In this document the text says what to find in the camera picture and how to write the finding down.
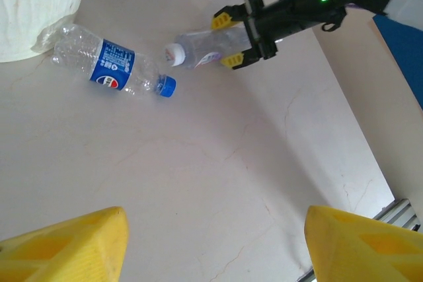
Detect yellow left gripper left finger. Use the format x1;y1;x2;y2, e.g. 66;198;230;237
0;205;130;282

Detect Ganten clear water bottle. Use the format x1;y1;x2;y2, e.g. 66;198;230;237
163;25;265;71

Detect aluminium side rail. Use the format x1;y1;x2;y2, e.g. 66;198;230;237
373;197;423;233

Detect Pepsi blue label bottle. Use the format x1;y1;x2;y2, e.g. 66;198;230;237
50;22;178;99

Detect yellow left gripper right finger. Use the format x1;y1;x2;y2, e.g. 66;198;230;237
304;205;423;282

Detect white ribbed plastic bin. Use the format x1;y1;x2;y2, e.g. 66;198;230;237
0;0;93;63

